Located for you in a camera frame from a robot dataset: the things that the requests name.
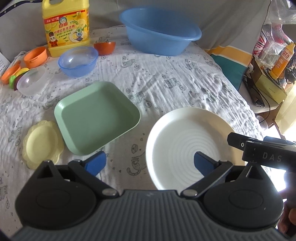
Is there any white cat print cloth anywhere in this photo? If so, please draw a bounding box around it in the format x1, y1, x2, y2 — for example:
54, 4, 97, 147
1, 27, 264, 235

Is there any brown toy kiwi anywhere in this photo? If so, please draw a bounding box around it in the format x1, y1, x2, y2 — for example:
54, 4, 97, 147
14, 75, 22, 91

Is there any yellow toy banana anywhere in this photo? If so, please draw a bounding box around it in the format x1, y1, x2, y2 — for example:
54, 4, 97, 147
15, 68, 29, 77

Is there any orange toy pan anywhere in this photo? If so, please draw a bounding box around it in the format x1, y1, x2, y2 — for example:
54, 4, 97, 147
1, 60, 21, 85

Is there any yellow dish soap bottle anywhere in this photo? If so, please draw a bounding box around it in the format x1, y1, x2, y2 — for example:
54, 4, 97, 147
42, 0, 90, 57

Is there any yellow cardboard box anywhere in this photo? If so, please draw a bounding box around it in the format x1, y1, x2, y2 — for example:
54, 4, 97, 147
255, 68, 287, 104

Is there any blue translucent bowl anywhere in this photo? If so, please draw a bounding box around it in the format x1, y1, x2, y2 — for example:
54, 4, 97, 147
58, 46, 99, 78

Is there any large blue plastic basin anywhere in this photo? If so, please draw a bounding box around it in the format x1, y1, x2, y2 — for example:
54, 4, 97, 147
119, 7, 202, 56

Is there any teal striped blanket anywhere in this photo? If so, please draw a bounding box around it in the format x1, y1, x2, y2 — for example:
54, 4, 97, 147
204, 45, 252, 90

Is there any orange sauce bottle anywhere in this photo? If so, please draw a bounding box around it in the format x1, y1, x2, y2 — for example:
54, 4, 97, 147
269, 42, 295, 80

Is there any white instruction sheet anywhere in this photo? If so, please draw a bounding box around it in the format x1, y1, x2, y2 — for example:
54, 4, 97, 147
0, 53, 11, 77

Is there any green toy lettuce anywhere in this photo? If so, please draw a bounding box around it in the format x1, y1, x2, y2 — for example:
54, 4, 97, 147
9, 75, 16, 89

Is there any small yellow scalloped plate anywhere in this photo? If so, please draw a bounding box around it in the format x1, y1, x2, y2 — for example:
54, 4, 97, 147
22, 120, 64, 170

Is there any person right hand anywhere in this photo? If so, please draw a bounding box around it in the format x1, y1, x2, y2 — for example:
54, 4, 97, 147
277, 190, 295, 237

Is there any clear plastic bowl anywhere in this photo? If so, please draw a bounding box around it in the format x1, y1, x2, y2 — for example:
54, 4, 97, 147
16, 66, 48, 96

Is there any orange toy pot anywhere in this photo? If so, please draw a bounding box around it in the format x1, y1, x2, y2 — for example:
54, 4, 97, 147
23, 46, 48, 69

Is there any small dark orange bowl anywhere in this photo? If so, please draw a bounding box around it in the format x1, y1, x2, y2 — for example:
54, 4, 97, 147
94, 42, 116, 55

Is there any square green plate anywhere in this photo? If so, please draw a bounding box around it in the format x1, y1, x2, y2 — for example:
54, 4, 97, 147
54, 81, 140, 156

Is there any round white plate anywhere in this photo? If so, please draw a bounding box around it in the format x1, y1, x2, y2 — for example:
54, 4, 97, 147
145, 108, 245, 192

